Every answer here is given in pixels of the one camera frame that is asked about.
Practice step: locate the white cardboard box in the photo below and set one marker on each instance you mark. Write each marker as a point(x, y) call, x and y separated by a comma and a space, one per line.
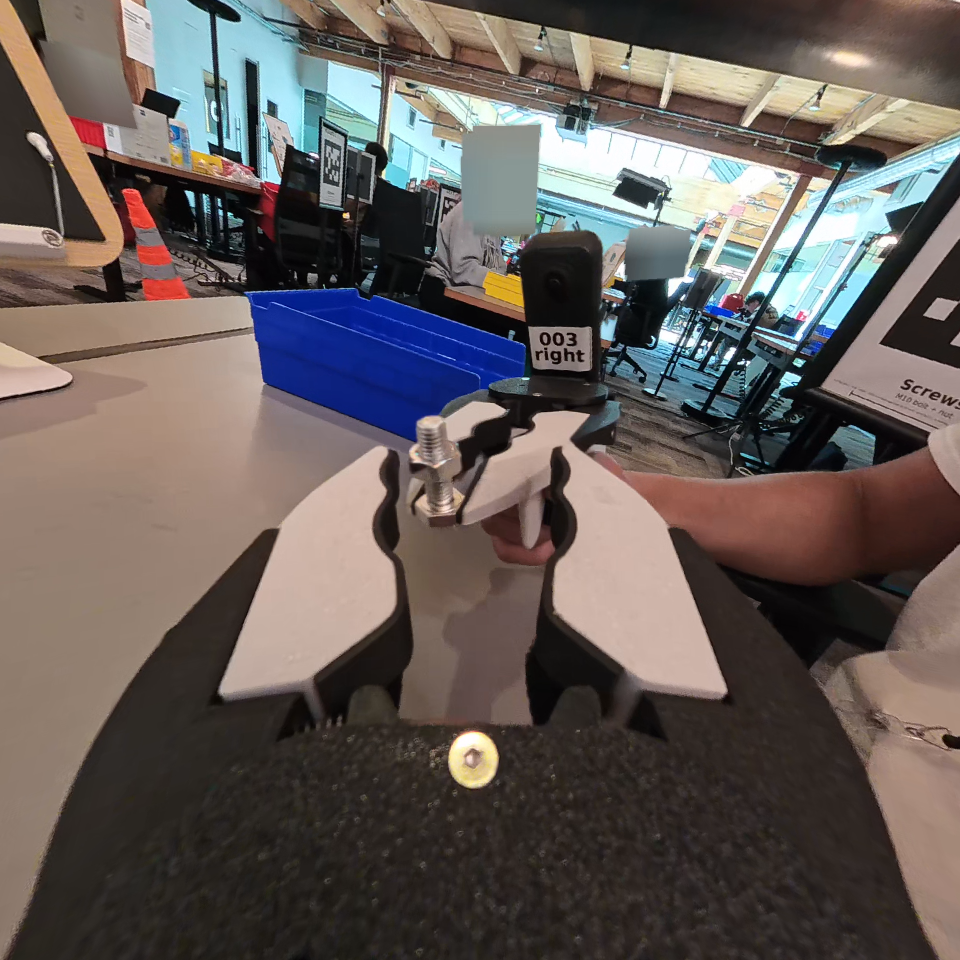
point(142, 139)

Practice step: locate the person's right hand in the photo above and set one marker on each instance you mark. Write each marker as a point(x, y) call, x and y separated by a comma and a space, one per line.
point(502, 544)

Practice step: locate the person's white shirt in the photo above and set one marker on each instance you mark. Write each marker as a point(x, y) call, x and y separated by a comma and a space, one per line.
point(915, 825)

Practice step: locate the orange traffic cone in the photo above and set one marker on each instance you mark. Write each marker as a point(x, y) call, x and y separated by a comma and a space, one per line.
point(154, 255)

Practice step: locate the black hanging projector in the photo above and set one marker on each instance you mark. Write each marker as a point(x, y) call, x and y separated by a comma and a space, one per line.
point(641, 187)

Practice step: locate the yellow boxes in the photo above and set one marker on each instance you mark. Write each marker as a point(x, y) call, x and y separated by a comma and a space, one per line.
point(214, 161)

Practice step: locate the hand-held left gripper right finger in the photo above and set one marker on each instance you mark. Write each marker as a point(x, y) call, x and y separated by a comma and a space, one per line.
point(637, 592)

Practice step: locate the grey desk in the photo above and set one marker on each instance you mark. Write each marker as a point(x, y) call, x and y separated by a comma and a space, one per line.
point(150, 525)

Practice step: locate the steel hex nut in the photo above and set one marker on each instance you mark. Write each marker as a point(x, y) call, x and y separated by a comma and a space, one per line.
point(435, 459)

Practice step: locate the white wall poster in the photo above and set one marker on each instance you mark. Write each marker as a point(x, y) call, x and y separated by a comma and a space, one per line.
point(139, 34)

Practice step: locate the steel hex bolt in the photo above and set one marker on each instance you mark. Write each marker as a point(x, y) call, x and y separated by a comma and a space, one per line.
point(430, 431)

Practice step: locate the white monitor stand base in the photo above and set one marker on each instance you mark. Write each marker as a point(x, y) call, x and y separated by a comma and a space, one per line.
point(30, 375)

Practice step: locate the framed right tag sign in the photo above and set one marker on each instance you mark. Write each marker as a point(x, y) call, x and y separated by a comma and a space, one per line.
point(862, 382)

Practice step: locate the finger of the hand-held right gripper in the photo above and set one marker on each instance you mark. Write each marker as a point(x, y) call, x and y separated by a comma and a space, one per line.
point(469, 411)
point(510, 480)

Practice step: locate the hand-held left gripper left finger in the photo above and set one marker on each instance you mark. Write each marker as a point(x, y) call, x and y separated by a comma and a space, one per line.
point(315, 592)

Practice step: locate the black office chair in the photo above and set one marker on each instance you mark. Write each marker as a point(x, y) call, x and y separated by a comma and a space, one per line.
point(307, 217)

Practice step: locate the yellow plastic bin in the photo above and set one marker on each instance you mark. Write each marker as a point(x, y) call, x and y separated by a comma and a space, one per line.
point(502, 289)

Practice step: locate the red plastic bin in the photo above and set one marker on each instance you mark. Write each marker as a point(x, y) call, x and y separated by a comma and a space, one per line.
point(86, 131)

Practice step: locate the monitor with wooden frame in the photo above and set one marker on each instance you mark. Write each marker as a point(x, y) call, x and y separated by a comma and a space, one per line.
point(30, 150)

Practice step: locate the tag sign on stand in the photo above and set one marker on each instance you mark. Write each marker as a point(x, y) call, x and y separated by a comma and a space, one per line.
point(334, 161)

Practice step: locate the blue plastic bin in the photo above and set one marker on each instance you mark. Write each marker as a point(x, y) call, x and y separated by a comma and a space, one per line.
point(360, 360)

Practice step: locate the person's right forearm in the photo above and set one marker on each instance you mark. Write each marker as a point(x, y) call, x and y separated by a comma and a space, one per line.
point(787, 525)

